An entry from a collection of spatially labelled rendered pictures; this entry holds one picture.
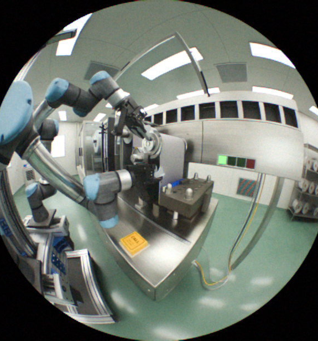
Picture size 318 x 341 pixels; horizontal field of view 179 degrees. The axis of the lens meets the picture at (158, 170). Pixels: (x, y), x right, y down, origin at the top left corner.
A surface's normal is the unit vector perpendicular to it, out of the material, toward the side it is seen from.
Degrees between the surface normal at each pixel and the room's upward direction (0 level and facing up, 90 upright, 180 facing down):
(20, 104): 84
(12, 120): 84
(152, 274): 0
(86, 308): 0
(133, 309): 0
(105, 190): 90
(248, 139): 90
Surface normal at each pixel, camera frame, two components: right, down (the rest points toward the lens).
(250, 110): -0.67, 0.13
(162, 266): 0.03, -0.98
